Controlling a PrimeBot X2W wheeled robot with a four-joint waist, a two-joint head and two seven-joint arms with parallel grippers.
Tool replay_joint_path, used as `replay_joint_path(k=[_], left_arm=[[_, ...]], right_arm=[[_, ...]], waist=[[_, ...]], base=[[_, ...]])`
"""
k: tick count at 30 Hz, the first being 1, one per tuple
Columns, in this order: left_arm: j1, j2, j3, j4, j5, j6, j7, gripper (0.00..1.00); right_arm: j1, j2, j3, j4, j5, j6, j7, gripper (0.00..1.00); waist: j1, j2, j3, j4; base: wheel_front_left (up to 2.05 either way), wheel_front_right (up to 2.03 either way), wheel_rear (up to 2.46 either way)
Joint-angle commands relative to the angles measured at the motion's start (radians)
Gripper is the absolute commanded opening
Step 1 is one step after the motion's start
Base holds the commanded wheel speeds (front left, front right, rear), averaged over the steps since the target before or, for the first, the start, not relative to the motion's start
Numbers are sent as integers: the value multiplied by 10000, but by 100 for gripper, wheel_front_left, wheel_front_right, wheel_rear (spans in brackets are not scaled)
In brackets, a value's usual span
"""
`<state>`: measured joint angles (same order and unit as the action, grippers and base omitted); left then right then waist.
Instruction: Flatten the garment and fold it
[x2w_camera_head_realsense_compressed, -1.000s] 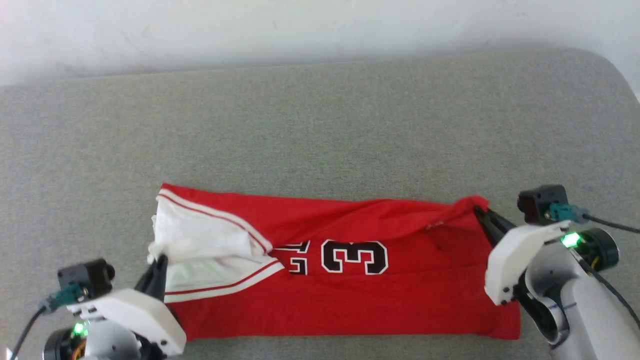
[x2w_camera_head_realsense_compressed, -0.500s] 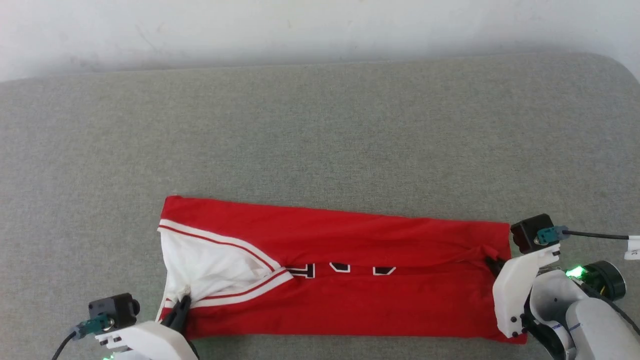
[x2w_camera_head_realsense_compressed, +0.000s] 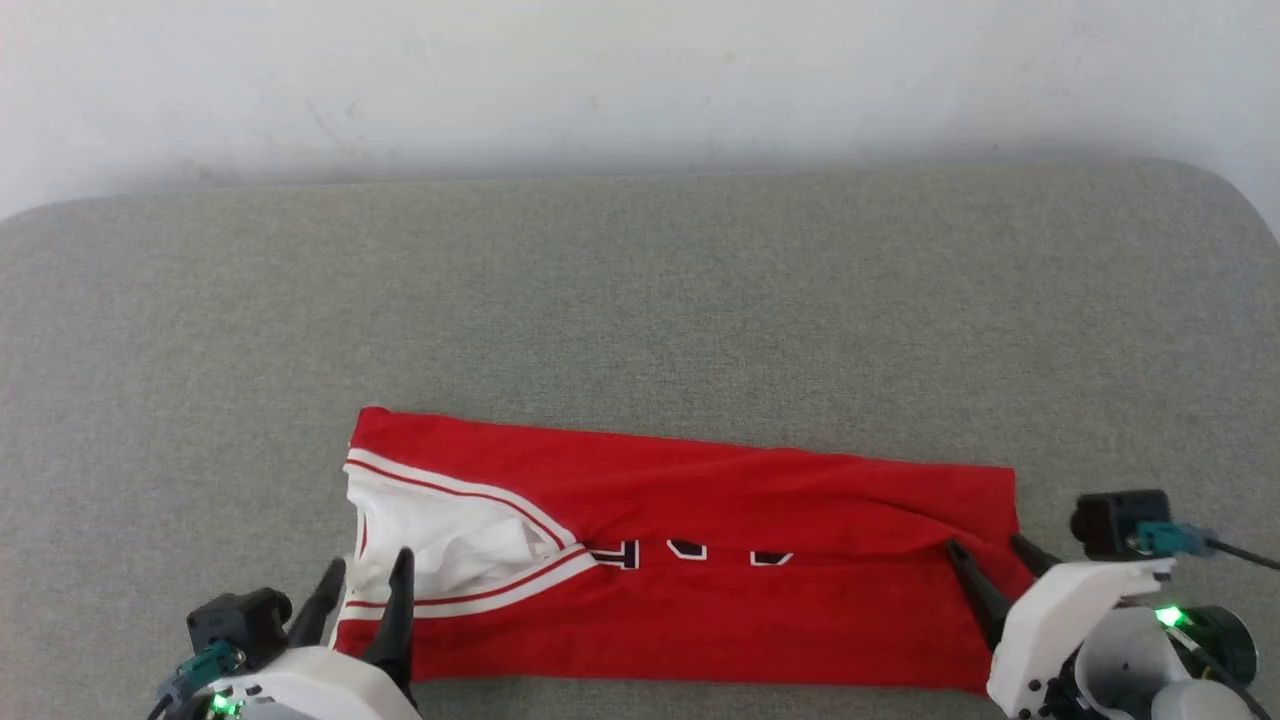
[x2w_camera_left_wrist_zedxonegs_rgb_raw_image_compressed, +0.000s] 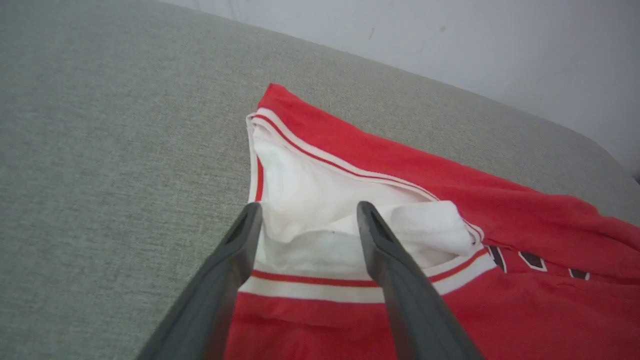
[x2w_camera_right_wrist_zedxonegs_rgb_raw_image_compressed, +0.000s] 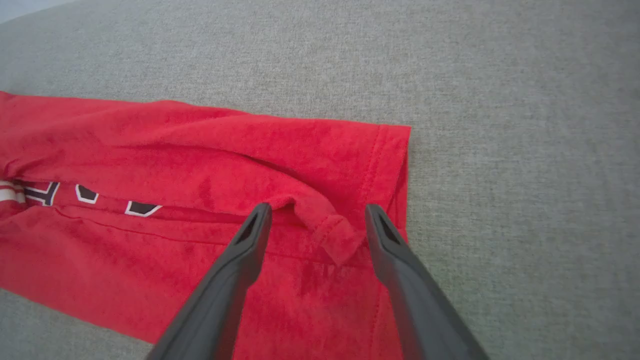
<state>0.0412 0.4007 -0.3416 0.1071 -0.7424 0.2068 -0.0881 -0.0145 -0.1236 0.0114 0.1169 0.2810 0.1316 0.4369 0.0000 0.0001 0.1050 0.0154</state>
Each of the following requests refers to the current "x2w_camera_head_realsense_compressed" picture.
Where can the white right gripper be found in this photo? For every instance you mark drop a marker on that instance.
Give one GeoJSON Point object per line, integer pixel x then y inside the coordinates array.
{"type": "Point", "coordinates": [1060, 620]}

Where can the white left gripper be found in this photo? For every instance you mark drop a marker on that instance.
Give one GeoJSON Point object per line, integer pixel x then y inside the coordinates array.
{"type": "Point", "coordinates": [310, 690]}

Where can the red basketball jersey number 23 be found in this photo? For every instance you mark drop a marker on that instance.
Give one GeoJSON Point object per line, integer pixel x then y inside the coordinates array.
{"type": "Point", "coordinates": [700, 560]}

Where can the grey fabric sofa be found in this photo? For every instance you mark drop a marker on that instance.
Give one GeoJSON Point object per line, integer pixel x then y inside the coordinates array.
{"type": "Point", "coordinates": [640, 300]}

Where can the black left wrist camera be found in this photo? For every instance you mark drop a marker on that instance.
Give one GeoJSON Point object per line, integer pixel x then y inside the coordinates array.
{"type": "Point", "coordinates": [240, 620]}

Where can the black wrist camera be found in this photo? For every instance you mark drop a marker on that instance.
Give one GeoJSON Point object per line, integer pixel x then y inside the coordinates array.
{"type": "Point", "coordinates": [1115, 523]}
{"type": "Point", "coordinates": [240, 620]}

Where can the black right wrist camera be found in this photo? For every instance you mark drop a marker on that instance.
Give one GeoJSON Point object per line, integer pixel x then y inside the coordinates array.
{"type": "Point", "coordinates": [1115, 523]}

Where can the teal left camera connector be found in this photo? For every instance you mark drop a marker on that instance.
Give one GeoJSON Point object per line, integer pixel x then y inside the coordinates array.
{"type": "Point", "coordinates": [205, 668]}

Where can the teal camera connector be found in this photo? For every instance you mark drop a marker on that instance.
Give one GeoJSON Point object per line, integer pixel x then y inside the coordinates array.
{"type": "Point", "coordinates": [1172, 540]}
{"type": "Point", "coordinates": [205, 668]}

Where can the teal right camera connector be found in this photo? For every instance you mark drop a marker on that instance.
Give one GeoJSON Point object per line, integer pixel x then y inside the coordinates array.
{"type": "Point", "coordinates": [1172, 540]}

